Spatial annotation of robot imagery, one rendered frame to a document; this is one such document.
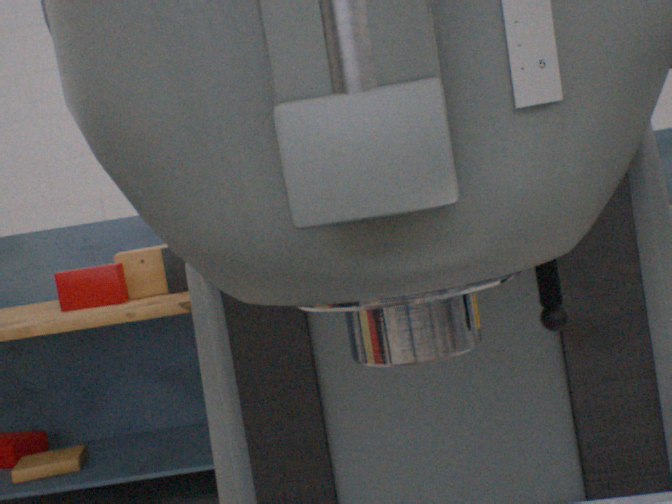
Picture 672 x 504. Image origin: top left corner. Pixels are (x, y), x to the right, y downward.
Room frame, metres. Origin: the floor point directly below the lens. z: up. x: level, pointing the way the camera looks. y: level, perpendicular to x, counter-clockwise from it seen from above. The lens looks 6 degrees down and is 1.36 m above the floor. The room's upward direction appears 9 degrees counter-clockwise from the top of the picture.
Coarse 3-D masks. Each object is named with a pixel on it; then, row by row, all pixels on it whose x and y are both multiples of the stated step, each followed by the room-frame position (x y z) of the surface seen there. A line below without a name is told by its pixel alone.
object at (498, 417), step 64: (640, 192) 0.72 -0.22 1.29; (576, 256) 0.72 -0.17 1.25; (640, 256) 0.72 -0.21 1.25; (256, 320) 0.74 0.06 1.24; (320, 320) 0.74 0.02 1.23; (512, 320) 0.73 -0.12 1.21; (576, 320) 0.72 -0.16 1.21; (640, 320) 0.72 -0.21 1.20; (256, 384) 0.75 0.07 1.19; (320, 384) 0.75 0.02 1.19; (384, 384) 0.74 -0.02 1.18; (448, 384) 0.74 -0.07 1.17; (512, 384) 0.73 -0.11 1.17; (576, 384) 0.72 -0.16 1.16; (640, 384) 0.72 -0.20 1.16; (256, 448) 0.75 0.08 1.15; (320, 448) 0.74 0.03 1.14; (384, 448) 0.74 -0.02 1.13; (448, 448) 0.74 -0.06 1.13; (512, 448) 0.73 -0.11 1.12; (576, 448) 0.73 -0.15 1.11; (640, 448) 0.72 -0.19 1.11
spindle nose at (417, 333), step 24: (360, 312) 0.35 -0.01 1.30; (384, 312) 0.35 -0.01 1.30; (408, 312) 0.34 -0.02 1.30; (432, 312) 0.34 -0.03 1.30; (456, 312) 0.35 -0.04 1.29; (360, 336) 0.35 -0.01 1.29; (384, 336) 0.35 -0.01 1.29; (408, 336) 0.34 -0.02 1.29; (432, 336) 0.34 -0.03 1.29; (456, 336) 0.35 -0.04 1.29; (480, 336) 0.36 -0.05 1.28; (360, 360) 0.36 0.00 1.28; (384, 360) 0.35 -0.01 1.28; (408, 360) 0.34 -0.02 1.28; (432, 360) 0.34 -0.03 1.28
